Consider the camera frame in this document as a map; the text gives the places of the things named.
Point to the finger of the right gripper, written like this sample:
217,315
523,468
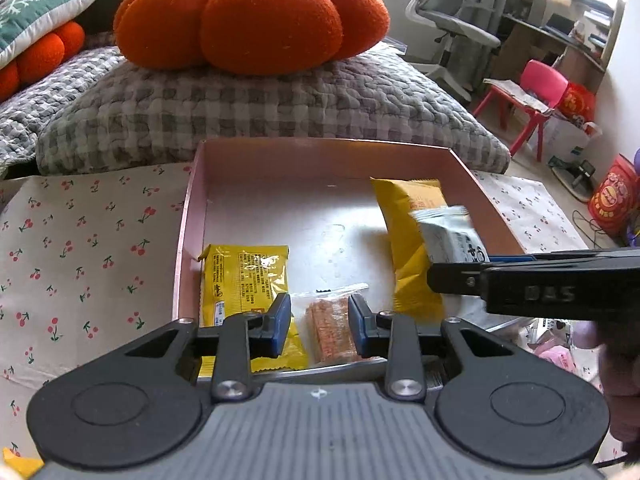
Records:
462,279

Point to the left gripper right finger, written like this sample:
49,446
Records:
393,337

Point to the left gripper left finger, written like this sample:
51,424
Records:
242,338

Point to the white grey snack packet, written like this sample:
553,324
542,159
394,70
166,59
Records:
449,237

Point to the plain yellow snack bag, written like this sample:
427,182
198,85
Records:
397,199

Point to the yellow printed snack packet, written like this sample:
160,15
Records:
240,279

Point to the clear orange cracker packet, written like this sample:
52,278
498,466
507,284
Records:
321,318

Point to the right hand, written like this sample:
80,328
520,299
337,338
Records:
618,371

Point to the red gift bag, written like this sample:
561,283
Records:
616,197

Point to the pink shallow box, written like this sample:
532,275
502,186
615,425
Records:
314,196

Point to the cherry print cloth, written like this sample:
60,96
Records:
87,264

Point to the pink child chair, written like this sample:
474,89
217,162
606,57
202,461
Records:
538,93

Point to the dark wooden desk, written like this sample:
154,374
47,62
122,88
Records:
522,42

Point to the grey checked quilted cushion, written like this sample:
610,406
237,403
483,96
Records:
136,117

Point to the grey office chair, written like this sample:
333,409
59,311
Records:
444,15

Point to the large orange pumpkin cushion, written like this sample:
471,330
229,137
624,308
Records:
247,37

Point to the small orange pumpkin cushion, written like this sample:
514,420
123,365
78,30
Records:
42,58

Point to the green patterned pillow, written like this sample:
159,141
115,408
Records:
23,22

